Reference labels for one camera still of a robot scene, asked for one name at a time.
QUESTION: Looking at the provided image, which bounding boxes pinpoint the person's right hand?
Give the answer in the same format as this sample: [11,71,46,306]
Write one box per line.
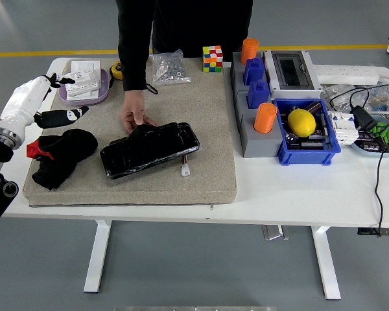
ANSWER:
[121,89,158,134]

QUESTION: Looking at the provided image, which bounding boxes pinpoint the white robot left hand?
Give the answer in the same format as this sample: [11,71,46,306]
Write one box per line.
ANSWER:
[0,73,89,134]

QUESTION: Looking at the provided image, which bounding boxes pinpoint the black rag with red patch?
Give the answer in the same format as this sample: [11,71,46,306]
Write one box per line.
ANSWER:
[26,128,99,191]

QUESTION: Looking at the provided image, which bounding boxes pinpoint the purple tray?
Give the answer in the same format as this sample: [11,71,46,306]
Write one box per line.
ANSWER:
[57,67,111,106]

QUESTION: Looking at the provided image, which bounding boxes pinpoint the yellow tape measure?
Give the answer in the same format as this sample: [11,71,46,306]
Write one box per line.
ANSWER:
[109,60,124,88]

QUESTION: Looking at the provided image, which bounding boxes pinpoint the grey-brown mat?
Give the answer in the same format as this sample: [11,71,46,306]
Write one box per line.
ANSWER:
[21,57,238,207]

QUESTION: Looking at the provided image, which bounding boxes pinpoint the clear bag of screws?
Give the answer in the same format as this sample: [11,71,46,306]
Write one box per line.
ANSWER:
[148,48,192,86]

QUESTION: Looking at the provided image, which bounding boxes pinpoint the colourful puzzle cube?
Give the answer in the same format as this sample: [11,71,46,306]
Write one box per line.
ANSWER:
[202,45,224,73]

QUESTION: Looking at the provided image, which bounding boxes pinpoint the person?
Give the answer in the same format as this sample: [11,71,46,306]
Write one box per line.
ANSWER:
[115,0,254,62]

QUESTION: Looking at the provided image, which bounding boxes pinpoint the blue block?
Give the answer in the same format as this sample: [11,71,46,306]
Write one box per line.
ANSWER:
[244,57,266,86]
[247,79,272,109]

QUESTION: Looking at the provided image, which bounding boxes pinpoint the orange cylinder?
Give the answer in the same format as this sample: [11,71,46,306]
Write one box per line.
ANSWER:
[253,102,278,134]
[240,38,259,65]

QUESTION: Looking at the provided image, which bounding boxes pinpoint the white table leg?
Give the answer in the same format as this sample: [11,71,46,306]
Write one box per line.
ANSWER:
[83,219,113,294]
[311,225,342,301]

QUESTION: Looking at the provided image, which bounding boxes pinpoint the white electrical distribution box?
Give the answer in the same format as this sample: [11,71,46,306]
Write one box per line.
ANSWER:
[262,49,324,100]

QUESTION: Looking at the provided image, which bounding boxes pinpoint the yellow lemon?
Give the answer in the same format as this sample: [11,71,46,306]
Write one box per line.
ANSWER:
[287,108,318,137]

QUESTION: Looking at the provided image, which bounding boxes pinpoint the blue plastic bin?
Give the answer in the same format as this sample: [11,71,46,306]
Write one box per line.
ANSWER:
[272,98,342,167]

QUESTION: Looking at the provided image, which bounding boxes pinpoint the brown cylindrical capacitor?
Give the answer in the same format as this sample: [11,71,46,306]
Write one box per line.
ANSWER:
[303,100,322,115]

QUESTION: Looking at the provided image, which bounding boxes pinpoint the metal floor socket plate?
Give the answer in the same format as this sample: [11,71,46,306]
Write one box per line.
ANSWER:
[262,225,289,241]

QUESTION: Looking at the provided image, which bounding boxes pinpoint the clear bag of small parts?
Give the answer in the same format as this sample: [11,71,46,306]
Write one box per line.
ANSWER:
[320,82,389,113]

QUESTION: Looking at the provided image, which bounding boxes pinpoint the white circuit breaker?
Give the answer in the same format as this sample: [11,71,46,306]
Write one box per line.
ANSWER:
[327,110,360,146]

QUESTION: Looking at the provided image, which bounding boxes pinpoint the white power strip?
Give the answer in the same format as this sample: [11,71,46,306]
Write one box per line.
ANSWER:
[312,64,380,86]

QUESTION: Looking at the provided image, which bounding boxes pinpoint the brown terminal strip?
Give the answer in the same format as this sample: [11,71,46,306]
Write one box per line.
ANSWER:
[356,131,389,153]

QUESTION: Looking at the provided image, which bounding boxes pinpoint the light blue dish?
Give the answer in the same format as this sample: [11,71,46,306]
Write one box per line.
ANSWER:
[350,113,389,159]

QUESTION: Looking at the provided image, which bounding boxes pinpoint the green terminal blocks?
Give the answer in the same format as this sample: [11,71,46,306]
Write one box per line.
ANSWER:
[371,122,389,153]

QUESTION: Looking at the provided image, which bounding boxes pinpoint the black strip under table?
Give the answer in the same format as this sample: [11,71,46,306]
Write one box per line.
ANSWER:
[357,227,389,237]

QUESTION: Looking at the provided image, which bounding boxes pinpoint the white wall switch plate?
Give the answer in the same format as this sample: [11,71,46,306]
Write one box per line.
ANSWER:
[66,89,99,100]
[70,60,102,90]
[64,70,100,97]

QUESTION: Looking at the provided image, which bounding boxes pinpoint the white connector with wires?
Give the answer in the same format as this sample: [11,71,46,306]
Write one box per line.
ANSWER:
[180,154,191,178]

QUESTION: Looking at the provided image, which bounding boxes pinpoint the black power adapter with cord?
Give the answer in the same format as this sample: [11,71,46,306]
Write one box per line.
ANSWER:
[329,83,389,238]

